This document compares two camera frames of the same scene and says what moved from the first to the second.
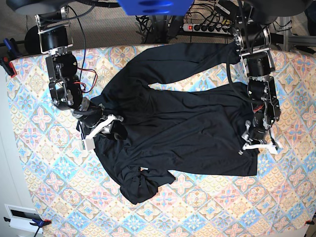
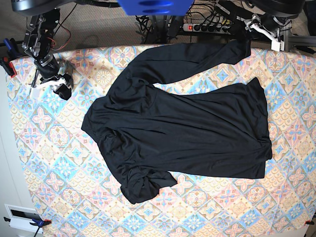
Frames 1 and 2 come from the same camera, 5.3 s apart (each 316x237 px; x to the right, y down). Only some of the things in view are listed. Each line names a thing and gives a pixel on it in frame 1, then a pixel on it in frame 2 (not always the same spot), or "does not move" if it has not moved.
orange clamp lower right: x=309 y=222 does not move
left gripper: x=108 y=124 -> x=50 y=72
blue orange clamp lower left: x=37 y=222 does not move
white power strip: x=217 y=29 does not move
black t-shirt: x=200 y=131 does not move
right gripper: x=256 y=139 -> x=268 y=25
